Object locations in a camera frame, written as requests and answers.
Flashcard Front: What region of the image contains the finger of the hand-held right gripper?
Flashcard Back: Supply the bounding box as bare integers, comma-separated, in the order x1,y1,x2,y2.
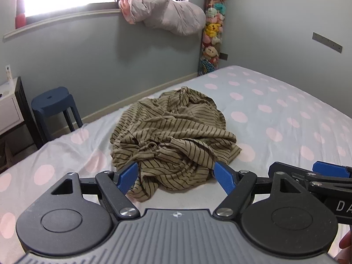
268,162,352,196
312,161,352,179

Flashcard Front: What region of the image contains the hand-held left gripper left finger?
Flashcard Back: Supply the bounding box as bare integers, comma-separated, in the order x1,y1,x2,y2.
51,162,140,220

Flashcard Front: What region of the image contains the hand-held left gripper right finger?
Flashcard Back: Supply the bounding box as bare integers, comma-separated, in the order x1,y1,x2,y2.
213,162,300,220

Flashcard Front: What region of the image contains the tan striped button shirt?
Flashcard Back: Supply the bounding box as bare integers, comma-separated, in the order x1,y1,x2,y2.
110,86,243,171

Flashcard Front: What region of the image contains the person's right hand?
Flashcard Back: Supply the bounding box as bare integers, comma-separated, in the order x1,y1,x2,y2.
339,231,352,264

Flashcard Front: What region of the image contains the polka dot bed sheet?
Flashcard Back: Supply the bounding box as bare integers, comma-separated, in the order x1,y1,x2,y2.
0,65,352,264

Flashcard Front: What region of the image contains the blue plastic stool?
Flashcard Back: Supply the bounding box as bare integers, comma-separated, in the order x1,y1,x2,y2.
31,86,83,141

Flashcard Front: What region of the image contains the white nightstand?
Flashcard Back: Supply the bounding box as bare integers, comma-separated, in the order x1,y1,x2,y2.
0,76,36,149

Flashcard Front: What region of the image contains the clear tube of plush toys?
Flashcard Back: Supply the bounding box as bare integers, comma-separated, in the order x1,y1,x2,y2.
197,0,229,77

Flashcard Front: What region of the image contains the grey bundled quilt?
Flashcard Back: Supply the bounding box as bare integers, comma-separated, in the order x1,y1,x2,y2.
118,0,207,36

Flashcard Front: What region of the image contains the grey wall plate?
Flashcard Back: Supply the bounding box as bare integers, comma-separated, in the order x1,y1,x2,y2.
312,31,343,53

